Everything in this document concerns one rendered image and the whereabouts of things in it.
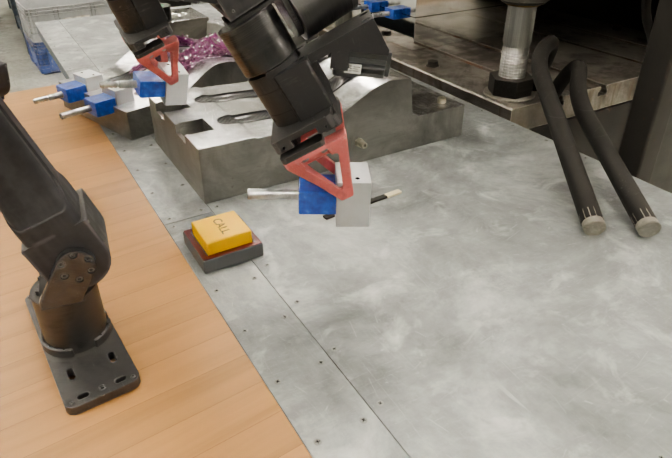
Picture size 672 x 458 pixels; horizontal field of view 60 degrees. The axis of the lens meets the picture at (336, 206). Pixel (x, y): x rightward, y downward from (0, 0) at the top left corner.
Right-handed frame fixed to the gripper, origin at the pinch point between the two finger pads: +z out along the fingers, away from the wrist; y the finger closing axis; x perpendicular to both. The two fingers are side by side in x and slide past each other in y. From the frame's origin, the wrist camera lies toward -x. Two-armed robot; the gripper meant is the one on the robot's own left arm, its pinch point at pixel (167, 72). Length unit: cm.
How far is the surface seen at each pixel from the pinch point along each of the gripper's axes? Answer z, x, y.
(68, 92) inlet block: 6.6, 16.5, 22.9
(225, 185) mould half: 9.7, 1.8, -20.0
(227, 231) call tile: 4.8, 5.3, -33.9
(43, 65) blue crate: 127, 47, 322
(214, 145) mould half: 3.2, 0.4, -18.9
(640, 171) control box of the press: 54, -77, -32
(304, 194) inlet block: -4.9, -3.2, -45.2
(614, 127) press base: 63, -91, -13
